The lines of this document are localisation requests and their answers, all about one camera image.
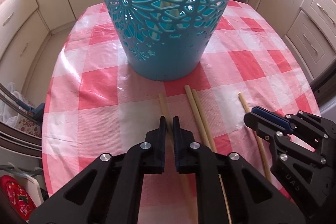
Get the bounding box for red patterned bag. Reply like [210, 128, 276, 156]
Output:
[1, 175, 37, 222]

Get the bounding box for blue dustpan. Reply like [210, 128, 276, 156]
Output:
[27, 103, 45, 127]

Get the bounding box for pink checkered tablecloth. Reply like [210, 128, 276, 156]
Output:
[41, 0, 321, 224]

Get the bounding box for white plastic bag on floor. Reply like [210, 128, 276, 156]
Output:
[1, 83, 30, 130]

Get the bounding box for white lower kitchen cabinets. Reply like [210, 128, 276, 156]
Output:
[1, 0, 335, 90]

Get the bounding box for mop with metal pole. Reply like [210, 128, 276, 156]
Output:
[0, 84, 36, 123]

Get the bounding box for teal perforated plastic basket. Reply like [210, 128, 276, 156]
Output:
[104, 0, 229, 81]

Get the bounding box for bamboo chopstick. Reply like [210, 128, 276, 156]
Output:
[184, 84, 233, 224]
[158, 93, 198, 223]
[192, 89, 218, 153]
[238, 92, 272, 182]

